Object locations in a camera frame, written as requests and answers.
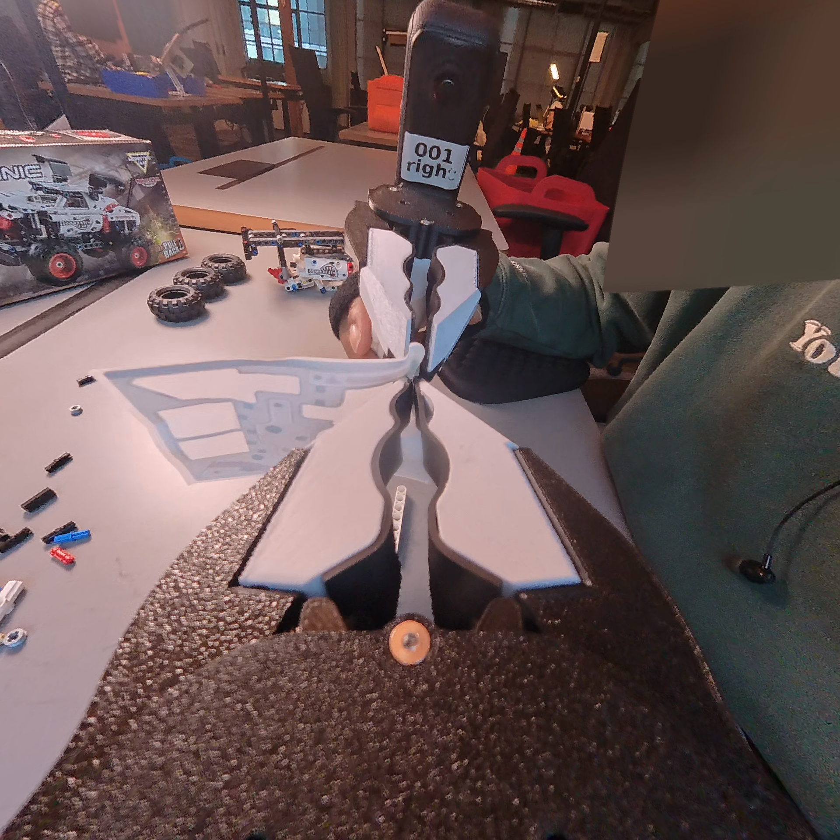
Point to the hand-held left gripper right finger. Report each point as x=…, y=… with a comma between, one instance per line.
x=505, y=518

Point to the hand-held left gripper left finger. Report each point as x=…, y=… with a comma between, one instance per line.
x=315, y=518

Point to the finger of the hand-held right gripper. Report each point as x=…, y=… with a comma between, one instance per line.
x=387, y=289
x=459, y=295

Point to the white toy beam with holes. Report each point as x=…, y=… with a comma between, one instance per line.
x=399, y=518

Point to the toy sticker sheet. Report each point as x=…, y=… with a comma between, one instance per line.
x=275, y=394

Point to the person's right forearm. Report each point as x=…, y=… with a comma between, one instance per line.
x=544, y=295

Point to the person's right hand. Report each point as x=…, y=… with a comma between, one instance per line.
x=358, y=331

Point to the orange crate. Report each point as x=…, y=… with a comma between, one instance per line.
x=384, y=105

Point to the partly built toy vehicle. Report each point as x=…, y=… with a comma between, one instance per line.
x=308, y=262

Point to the white table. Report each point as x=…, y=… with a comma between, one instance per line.
x=341, y=177

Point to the red plastic chair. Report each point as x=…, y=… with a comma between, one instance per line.
x=577, y=210
x=512, y=184

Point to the black toy tyre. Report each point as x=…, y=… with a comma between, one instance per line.
x=199, y=282
x=223, y=268
x=175, y=303

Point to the blue toy pin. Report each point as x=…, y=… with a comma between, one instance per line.
x=72, y=536

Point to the black earbud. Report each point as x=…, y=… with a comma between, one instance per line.
x=754, y=569

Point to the red toy axle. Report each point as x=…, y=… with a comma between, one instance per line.
x=61, y=556

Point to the black toy tube connector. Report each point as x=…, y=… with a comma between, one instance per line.
x=38, y=500

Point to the white toy connector with hole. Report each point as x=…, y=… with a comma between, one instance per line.
x=10, y=597

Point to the printed toy set box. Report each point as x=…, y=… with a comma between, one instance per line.
x=79, y=216

